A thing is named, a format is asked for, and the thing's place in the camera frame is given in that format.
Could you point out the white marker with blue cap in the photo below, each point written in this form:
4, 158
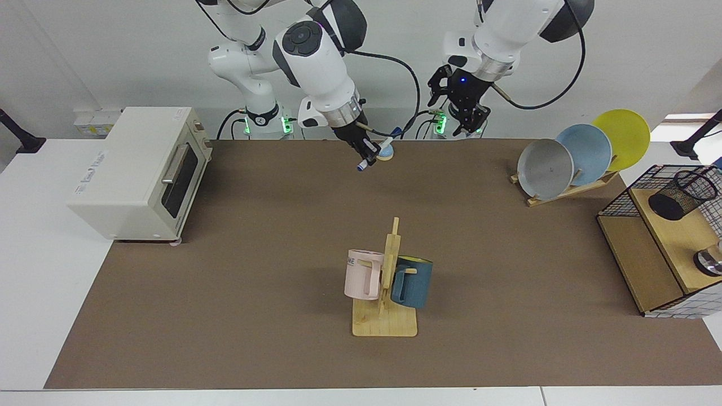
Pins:
362, 165

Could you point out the black mesh pen holder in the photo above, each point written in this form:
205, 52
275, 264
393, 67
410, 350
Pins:
671, 204

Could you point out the small blue round bell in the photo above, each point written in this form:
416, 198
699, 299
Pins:
387, 154

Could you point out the grey plate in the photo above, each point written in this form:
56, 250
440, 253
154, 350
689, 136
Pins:
544, 172

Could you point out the wooden plate rack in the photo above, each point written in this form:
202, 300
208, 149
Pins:
564, 194

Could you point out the pink mug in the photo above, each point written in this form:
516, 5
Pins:
358, 276

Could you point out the light blue plate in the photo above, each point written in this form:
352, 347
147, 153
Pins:
589, 152

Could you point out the dark blue mug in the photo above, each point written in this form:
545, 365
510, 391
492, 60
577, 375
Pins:
417, 285

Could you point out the yellow plate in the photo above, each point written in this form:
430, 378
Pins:
626, 135

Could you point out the wooden cup stand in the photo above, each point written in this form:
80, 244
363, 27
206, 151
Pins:
383, 324

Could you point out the brown table cloth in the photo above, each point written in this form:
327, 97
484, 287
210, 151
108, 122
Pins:
254, 310

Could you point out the pale toaster oven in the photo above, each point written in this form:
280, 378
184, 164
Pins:
130, 169

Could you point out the glass lid with metal knob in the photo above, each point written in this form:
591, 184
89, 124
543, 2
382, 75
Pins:
709, 262

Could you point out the white checkered cloth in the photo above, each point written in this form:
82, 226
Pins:
685, 310

